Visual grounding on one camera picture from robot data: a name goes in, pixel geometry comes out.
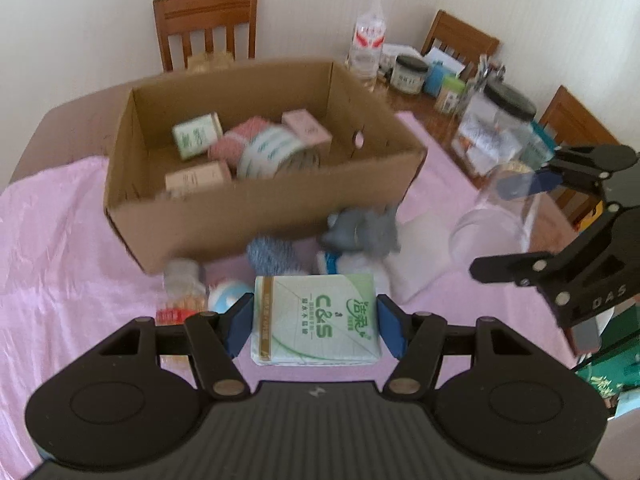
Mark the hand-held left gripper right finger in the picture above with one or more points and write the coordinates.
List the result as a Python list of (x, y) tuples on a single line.
[(390, 325)]

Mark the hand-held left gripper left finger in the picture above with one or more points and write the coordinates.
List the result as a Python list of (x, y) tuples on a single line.
[(240, 322)]

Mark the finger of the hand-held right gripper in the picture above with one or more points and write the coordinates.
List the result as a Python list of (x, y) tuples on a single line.
[(515, 266), (525, 183)]

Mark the blue and white ball toy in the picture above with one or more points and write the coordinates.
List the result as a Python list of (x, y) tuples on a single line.
[(225, 297)]

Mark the clear glass jar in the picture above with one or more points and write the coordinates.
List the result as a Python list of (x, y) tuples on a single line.
[(480, 230)]

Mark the small jar with red label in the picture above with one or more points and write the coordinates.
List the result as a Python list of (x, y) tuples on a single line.
[(182, 285)]

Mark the blue-grey knitted scrubber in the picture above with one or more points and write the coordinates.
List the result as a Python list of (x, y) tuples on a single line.
[(272, 255)]

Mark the green tissue pack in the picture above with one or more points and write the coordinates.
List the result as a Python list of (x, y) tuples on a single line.
[(197, 136), (315, 320)]

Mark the brown cardboard box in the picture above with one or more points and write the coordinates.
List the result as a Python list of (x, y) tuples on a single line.
[(250, 215)]

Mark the beige and pink small box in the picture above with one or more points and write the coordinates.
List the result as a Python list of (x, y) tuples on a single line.
[(197, 177)]

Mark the clear printed tape roll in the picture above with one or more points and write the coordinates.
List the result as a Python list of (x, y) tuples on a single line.
[(265, 152)]

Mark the pink knitted cloth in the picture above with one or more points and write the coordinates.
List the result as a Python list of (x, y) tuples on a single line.
[(235, 145)]

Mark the pink carton box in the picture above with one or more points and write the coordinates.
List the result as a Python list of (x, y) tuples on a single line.
[(305, 127)]

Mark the large clear jar black lid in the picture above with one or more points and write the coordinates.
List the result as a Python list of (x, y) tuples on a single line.
[(485, 130)]

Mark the wooden chair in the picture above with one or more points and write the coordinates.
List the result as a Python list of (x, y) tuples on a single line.
[(205, 5), (575, 120), (465, 35)]

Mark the pens in holder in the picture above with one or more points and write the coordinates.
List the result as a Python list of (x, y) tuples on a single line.
[(482, 77)]

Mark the green-lid container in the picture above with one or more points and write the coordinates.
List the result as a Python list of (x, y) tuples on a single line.
[(449, 97)]

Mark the stack of white papers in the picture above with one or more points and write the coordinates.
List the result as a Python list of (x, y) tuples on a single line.
[(442, 57)]

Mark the small dark-lid jar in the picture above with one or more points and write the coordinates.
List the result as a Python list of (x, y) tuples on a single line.
[(407, 80)]

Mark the pink table cloth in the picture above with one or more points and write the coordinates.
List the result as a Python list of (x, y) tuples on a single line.
[(60, 240)]

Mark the clear water bottle red label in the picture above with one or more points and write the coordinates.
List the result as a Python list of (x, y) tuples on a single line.
[(367, 55)]

